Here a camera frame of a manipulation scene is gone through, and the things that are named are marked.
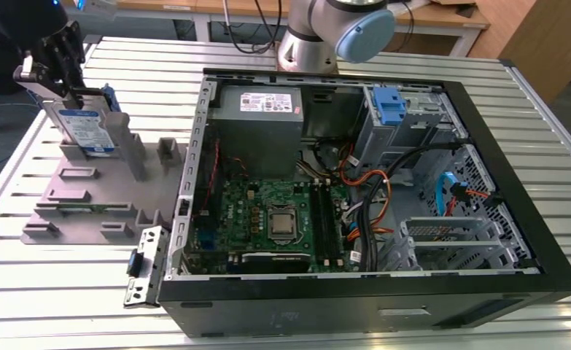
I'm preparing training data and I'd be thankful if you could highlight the black graphics card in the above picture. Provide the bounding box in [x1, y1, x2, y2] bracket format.
[228, 251, 311, 274]

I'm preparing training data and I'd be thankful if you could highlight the thin red wire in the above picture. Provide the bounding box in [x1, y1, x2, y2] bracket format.
[204, 140, 222, 214]

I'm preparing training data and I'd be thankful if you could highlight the blue data wire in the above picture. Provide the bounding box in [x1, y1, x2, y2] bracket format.
[438, 173, 465, 216]

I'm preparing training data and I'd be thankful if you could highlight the blue drive latch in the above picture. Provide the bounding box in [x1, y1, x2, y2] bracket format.
[371, 86, 408, 125]

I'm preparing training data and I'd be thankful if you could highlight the black PC case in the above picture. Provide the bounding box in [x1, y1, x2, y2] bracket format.
[156, 67, 571, 338]

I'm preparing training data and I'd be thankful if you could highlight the metal drive cage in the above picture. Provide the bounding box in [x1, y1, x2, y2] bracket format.
[355, 83, 466, 172]

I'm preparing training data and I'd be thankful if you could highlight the wooden desk white frame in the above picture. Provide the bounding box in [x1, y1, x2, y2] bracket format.
[400, 0, 490, 55]
[114, 0, 291, 41]

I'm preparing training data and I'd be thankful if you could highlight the grey power supply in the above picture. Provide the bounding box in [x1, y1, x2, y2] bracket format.
[211, 85, 306, 179]

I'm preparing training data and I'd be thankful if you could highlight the metal disk bay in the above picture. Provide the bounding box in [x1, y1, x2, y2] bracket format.
[399, 217, 519, 271]

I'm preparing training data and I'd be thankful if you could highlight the wooden cabinet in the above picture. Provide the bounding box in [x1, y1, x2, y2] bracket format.
[469, 0, 571, 105]

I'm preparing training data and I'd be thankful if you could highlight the orange wire bundle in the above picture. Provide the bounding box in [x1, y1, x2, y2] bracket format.
[338, 169, 394, 234]

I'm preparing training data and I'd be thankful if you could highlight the orange red power wire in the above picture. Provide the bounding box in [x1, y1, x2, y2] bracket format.
[445, 187, 505, 218]

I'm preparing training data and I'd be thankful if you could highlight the CPU socket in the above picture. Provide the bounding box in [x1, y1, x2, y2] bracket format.
[264, 204, 302, 244]

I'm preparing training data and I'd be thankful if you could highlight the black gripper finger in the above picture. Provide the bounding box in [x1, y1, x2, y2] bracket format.
[12, 54, 88, 109]
[44, 20, 87, 88]

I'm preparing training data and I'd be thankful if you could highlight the black RAM slot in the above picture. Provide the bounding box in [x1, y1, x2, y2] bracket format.
[311, 182, 332, 266]
[324, 182, 346, 266]

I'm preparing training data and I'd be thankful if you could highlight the green motherboard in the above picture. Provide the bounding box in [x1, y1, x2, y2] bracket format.
[187, 178, 364, 274]

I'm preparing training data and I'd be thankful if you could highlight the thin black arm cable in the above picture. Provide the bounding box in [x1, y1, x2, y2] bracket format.
[222, 0, 286, 55]

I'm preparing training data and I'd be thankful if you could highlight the hard disk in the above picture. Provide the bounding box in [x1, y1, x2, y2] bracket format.
[31, 83, 120, 160]

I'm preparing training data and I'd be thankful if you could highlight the grey parts rack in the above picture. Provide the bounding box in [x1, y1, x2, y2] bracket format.
[16, 112, 188, 247]

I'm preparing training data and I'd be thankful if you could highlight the silver CPU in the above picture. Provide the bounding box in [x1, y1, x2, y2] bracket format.
[268, 211, 299, 236]

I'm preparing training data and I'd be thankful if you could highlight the metal bracket with blue tab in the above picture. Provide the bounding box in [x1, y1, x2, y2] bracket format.
[122, 225, 164, 309]

